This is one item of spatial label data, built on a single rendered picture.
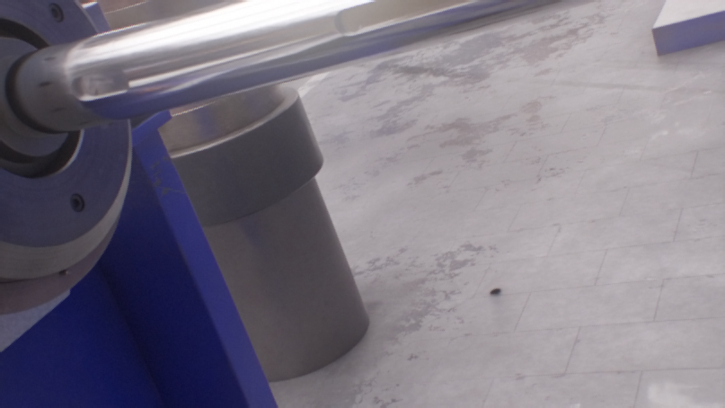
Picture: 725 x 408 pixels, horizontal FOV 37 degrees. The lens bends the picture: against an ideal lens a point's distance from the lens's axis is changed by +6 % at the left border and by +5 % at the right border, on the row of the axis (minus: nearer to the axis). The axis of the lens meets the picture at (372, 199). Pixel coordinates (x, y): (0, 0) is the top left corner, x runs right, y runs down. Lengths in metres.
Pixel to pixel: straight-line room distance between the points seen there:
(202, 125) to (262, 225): 0.28
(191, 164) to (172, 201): 1.07
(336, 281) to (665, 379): 0.86
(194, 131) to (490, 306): 0.87
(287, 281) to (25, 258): 1.65
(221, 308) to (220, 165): 1.03
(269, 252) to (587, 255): 0.84
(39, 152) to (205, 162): 1.46
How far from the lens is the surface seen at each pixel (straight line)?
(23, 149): 0.99
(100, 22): 1.37
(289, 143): 2.50
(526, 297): 2.67
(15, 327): 1.18
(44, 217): 0.99
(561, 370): 2.35
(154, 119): 1.36
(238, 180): 2.45
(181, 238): 1.39
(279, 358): 2.68
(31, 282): 1.03
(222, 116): 2.45
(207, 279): 1.42
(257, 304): 2.61
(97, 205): 1.04
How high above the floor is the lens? 1.22
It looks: 19 degrees down
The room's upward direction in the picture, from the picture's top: 20 degrees counter-clockwise
